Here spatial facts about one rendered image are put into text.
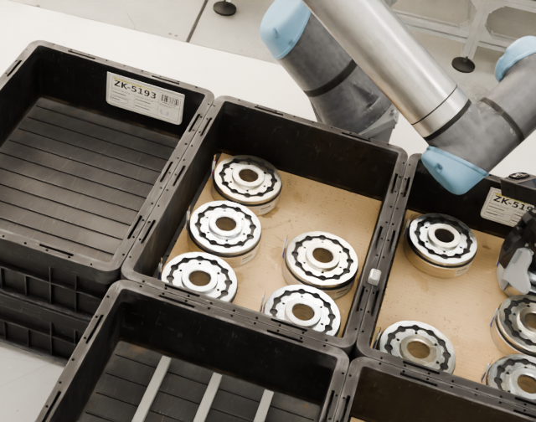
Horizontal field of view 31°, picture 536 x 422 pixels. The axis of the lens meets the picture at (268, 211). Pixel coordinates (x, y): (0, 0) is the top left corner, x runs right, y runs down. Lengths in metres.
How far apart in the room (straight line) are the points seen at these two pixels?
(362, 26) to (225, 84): 0.72
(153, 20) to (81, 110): 1.72
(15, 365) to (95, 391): 0.21
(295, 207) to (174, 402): 0.39
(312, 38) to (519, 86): 0.43
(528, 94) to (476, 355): 0.36
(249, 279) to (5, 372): 0.36
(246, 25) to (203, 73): 1.43
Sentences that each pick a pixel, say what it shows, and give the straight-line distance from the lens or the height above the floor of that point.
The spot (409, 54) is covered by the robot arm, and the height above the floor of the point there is 1.18.
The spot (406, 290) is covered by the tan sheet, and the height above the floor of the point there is 0.83.
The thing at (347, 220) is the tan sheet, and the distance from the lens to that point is 1.46.
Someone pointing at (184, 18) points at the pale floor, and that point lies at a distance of 3.30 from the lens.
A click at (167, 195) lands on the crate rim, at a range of 1.30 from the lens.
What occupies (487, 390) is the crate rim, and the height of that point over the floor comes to 0.93.
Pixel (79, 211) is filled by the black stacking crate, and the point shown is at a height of 0.83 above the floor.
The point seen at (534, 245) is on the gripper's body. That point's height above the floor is 0.95.
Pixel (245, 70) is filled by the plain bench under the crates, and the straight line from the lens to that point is 1.92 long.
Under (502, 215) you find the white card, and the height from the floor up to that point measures 0.87.
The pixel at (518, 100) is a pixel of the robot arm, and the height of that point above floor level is 1.15.
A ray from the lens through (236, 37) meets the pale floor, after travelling 3.25.
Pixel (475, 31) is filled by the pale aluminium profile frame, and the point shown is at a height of 0.15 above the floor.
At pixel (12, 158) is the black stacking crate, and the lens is 1.49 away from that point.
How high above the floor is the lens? 1.83
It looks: 44 degrees down
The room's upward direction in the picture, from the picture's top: 12 degrees clockwise
